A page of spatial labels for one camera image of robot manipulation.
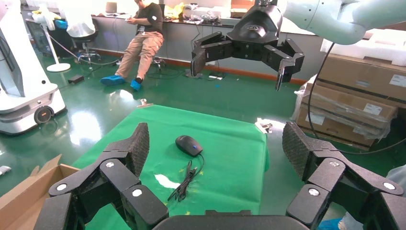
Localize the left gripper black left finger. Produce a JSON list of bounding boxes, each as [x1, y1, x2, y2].
[[33, 122, 169, 230]]

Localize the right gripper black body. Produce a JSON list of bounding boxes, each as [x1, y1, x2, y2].
[[226, 3, 283, 61]]

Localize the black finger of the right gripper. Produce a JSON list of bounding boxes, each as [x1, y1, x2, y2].
[[190, 32, 235, 79], [261, 38, 306, 92]]

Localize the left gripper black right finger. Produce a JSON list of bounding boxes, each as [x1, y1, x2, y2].
[[282, 121, 406, 230]]

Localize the black wired computer mouse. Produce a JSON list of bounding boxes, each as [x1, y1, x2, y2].
[[175, 135, 205, 169]]

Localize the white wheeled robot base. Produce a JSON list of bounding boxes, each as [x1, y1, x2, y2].
[[0, 0, 67, 136]]

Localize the open brown cardboard box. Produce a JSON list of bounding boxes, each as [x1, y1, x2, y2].
[[0, 154, 81, 230]]

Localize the long grey counter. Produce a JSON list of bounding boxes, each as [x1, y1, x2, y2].
[[92, 14, 318, 85]]

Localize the flat brown cardboard carton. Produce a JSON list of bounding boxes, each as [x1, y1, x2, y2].
[[301, 82, 399, 129], [317, 53, 406, 105], [295, 103, 392, 150]]

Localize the yellow plastic bag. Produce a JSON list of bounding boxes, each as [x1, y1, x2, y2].
[[164, 2, 185, 19]]

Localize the small round stool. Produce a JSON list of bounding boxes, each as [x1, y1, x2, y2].
[[151, 56, 166, 71]]

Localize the seated person black shirt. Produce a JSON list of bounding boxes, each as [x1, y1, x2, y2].
[[100, 0, 165, 92]]

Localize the white foam packing blocks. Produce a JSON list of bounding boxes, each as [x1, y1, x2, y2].
[[320, 28, 406, 67]]

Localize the white floor fan stand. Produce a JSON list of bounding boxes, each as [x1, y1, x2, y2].
[[32, 6, 72, 73]]

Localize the black office chair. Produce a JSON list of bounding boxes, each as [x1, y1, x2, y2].
[[70, 28, 103, 64]]

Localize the white hanging garment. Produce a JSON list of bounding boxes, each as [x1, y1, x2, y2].
[[57, 0, 96, 38]]

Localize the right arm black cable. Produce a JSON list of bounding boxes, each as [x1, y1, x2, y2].
[[307, 42, 406, 156]]

